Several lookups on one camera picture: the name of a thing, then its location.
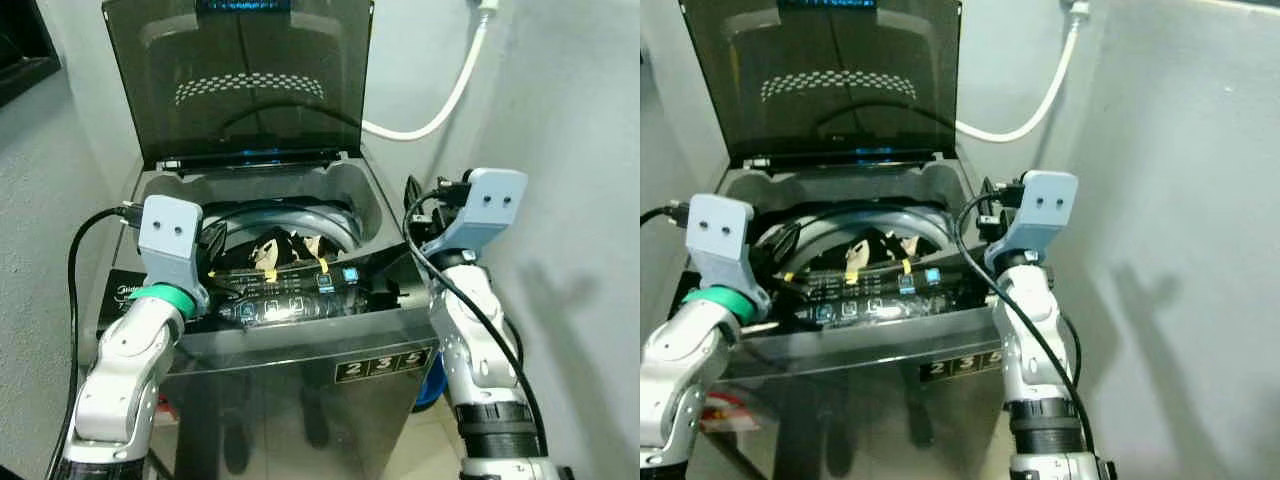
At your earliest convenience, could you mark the white water hose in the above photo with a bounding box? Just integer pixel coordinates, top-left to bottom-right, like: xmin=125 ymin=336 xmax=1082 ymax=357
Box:
xmin=955 ymin=0 xmax=1091 ymax=145
xmin=362 ymin=0 xmax=501 ymax=142

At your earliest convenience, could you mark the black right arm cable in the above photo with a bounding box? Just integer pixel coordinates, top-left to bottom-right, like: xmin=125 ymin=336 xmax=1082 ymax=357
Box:
xmin=402 ymin=184 xmax=548 ymax=457
xmin=954 ymin=190 xmax=1098 ymax=453

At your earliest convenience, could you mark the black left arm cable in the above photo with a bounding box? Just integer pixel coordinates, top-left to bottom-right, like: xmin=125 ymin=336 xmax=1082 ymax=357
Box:
xmin=640 ymin=202 xmax=693 ymax=227
xmin=62 ymin=204 xmax=143 ymax=473

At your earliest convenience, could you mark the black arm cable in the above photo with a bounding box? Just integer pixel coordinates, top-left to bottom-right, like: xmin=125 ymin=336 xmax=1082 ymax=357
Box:
xmin=954 ymin=190 xmax=1098 ymax=453
xmin=640 ymin=202 xmax=693 ymax=227
xmin=402 ymin=184 xmax=548 ymax=457
xmin=62 ymin=204 xmax=143 ymax=473

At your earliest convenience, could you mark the dark translucent washer lid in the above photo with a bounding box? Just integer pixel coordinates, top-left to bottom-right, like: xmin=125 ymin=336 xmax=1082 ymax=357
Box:
xmin=680 ymin=0 xmax=964 ymax=171
xmin=102 ymin=0 xmax=376 ymax=173

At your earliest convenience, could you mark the silver top-load washing machine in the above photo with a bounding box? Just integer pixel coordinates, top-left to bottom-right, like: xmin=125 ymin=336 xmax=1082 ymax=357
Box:
xmin=690 ymin=150 xmax=1011 ymax=480
xmin=82 ymin=150 xmax=443 ymax=480

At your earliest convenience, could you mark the black window frame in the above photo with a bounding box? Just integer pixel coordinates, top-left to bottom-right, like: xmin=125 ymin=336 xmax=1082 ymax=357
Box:
xmin=0 ymin=0 xmax=62 ymax=108

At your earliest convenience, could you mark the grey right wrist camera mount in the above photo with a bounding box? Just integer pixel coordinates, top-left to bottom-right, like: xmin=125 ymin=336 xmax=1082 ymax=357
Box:
xmin=985 ymin=170 xmax=1080 ymax=271
xmin=420 ymin=167 xmax=530 ymax=267

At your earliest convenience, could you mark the black and yellow garment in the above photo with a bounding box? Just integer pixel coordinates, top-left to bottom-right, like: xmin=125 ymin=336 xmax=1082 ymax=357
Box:
xmin=845 ymin=228 xmax=921 ymax=276
xmin=248 ymin=226 xmax=333 ymax=273

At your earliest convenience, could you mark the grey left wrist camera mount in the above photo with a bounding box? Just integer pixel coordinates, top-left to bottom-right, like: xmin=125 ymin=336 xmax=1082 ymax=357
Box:
xmin=687 ymin=193 xmax=772 ymax=321
xmin=137 ymin=195 xmax=210 ymax=313

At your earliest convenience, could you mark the black yellow number sticker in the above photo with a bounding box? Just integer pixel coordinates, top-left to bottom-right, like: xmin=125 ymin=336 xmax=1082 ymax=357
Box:
xmin=334 ymin=347 xmax=434 ymax=385
xmin=919 ymin=349 xmax=1005 ymax=385

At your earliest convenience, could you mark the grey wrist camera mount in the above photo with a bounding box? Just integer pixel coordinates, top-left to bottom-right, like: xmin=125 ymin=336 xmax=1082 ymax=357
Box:
xmin=420 ymin=167 xmax=530 ymax=267
xmin=985 ymin=170 xmax=1080 ymax=271
xmin=687 ymin=193 xmax=772 ymax=321
xmin=137 ymin=195 xmax=210 ymax=313

